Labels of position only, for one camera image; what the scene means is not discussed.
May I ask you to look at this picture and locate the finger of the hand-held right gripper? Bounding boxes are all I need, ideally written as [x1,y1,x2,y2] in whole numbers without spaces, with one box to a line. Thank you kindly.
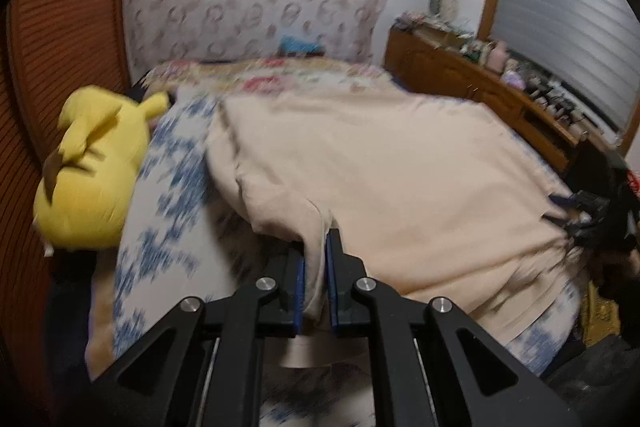
[548,190,609,214]
[542,214,599,248]

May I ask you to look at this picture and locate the teal item on box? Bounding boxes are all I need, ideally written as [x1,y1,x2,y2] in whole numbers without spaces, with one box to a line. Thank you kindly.
[280,36,324,56]

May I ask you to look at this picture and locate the peach t-shirt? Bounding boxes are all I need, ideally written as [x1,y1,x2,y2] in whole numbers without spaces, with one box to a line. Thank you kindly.
[205,94,583,370]

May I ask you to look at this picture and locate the wooden cabinet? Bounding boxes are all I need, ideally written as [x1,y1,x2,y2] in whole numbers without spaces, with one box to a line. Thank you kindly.
[385,27,601,172]

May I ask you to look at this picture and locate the floral bed sheet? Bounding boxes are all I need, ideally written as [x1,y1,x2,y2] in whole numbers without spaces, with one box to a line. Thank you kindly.
[142,57,396,100]

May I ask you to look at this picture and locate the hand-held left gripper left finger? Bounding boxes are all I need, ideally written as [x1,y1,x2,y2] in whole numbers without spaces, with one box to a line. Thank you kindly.
[92,256,307,427]

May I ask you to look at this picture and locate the orange ribbed wardrobe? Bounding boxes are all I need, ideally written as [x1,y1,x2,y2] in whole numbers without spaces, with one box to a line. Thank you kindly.
[7,0,133,408]

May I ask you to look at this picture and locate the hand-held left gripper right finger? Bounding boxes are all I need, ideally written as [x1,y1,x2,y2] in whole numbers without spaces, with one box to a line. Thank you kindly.
[325,229,581,427]

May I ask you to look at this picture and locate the blue floral white quilt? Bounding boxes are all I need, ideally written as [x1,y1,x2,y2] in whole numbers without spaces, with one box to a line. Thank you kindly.
[85,94,581,427]

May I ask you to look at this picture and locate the pink cup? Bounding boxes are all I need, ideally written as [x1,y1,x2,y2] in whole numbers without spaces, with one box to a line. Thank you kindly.
[487,43,510,70]

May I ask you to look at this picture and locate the yellow plush toy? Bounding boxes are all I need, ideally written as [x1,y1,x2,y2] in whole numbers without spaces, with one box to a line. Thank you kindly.
[34,85,171,258]

